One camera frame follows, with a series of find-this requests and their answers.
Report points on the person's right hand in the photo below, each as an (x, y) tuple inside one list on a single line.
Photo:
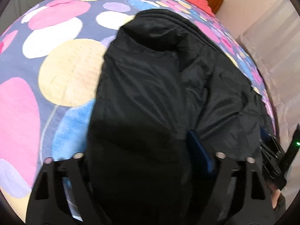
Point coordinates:
[(278, 201)]

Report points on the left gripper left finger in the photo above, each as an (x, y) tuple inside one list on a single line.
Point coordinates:
[(48, 203)]

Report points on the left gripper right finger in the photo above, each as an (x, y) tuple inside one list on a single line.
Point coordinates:
[(227, 191)]

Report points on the black puffer jacket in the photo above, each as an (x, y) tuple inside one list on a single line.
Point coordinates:
[(162, 77)]

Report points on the beige right curtain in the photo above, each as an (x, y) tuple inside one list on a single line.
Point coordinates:
[(273, 43)]

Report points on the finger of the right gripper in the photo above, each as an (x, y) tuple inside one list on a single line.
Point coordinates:
[(266, 137)]

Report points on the colourful dotted bed cover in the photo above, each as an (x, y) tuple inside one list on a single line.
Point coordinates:
[(50, 64)]

